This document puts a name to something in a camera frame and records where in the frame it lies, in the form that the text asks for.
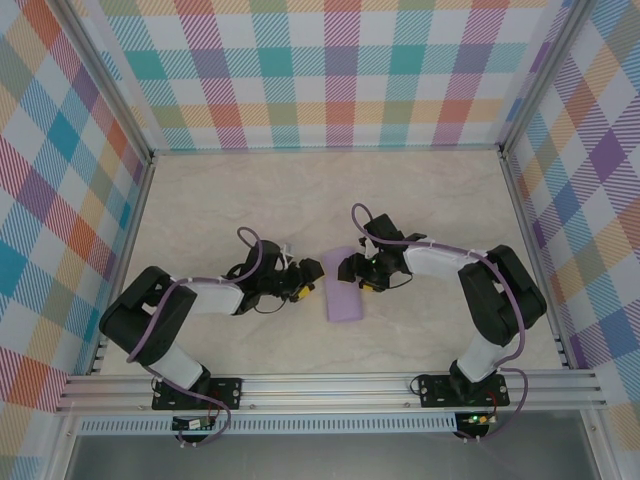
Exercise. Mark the light purple paper sheet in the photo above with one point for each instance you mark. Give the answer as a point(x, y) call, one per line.
point(342, 305)

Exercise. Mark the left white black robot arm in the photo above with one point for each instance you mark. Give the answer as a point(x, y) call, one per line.
point(145, 305)

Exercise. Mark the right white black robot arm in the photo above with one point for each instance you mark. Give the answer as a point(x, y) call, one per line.
point(505, 290)

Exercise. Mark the aluminium table end bar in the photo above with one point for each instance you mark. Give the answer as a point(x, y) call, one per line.
point(325, 150)

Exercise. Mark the aluminium table side bar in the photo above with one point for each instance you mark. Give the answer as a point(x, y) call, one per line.
point(522, 210)
point(122, 265)

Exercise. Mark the grey metal panel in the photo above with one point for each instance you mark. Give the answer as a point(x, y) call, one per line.
point(325, 457)

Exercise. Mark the small black circuit board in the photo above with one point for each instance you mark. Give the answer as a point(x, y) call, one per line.
point(192, 424)

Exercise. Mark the small circuit board green light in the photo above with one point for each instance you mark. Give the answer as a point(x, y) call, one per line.
point(477, 419)

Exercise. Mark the long aluminium mounting rail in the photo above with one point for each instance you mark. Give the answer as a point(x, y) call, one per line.
point(325, 385)

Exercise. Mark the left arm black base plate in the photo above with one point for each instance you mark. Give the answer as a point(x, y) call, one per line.
point(230, 392)

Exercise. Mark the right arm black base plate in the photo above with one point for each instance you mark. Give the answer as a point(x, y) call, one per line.
point(430, 392)

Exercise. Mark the aluminium frame post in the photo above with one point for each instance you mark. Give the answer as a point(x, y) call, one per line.
point(111, 82)
point(542, 75)

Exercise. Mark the short aluminium corner post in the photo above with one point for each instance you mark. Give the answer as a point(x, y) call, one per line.
point(597, 445)
point(60, 450)

